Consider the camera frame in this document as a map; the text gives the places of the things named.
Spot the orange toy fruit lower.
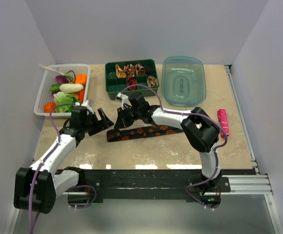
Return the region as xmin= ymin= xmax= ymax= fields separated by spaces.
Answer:
xmin=43 ymin=101 xmax=56 ymax=113

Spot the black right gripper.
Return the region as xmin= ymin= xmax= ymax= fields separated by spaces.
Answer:
xmin=115 ymin=105 xmax=142 ymax=129

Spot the black orange floral tie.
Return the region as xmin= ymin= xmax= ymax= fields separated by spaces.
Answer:
xmin=107 ymin=125 xmax=183 ymax=142

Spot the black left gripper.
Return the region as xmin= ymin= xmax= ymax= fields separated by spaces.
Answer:
xmin=82 ymin=108 xmax=113 ymax=137

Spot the white plastic basket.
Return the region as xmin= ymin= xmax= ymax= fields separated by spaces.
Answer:
xmin=34 ymin=64 xmax=90 ymax=117

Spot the green toy lettuce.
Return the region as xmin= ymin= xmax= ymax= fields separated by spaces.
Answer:
xmin=54 ymin=92 xmax=80 ymax=113

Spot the cream brown floral rolled tie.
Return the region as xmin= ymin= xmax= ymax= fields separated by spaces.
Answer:
xmin=147 ymin=76 xmax=158 ymax=89

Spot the white toy radish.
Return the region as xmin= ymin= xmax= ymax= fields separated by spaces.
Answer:
xmin=59 ymin=83 xmax=83 ymax=94

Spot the orange navy striped rolled tie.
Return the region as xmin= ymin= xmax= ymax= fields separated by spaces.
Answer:
xmin=127 ymin=77 xmax=138 ymax=91

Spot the clear blue plastic tub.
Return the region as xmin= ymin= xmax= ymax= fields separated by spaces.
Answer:
xmin=161 ymin=56 xmax=207 ymax=107

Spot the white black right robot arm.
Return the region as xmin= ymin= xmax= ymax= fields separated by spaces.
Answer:
xmin=114 ymin=93 xmax=221 ymax=192

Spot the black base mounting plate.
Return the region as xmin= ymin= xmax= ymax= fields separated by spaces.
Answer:
xmin=70 ymin=167 xmax=231 ymax=205

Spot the beige rolled tie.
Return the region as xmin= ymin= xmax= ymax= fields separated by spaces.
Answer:
xmin=115 ymin=64 xmax=127 ymax=78

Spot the orange toy fruit upper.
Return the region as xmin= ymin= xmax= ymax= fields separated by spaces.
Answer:
xmin=75 ymin=74 xmax=87 ymax=86

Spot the orange toy fruit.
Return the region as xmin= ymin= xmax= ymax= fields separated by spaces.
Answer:
xmin=75 ymin=74 xmax=87 ymax=86
xmin=43 ymin=101 xmax=56 ymax=113

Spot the multicolour patterned rolled tie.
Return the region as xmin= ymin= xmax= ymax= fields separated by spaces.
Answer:
xmin=124 ymin=64 xmax=136 ymax=77

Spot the purple toy turnip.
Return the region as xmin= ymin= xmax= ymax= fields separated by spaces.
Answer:
xmin=55 ymin=75 xmax=69 ymax=85

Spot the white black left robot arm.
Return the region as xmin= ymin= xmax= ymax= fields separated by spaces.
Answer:
xmin=14 ymin=105 xmax=114 ymax=214

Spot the green divided organizer box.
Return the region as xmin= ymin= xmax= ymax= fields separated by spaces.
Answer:
xmin=105 ymin=59 xmax=159 ymax=100

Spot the pink rectangular box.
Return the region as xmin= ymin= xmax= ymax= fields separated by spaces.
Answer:
xmin=217 ymin=109 xmax=230 ymax=136

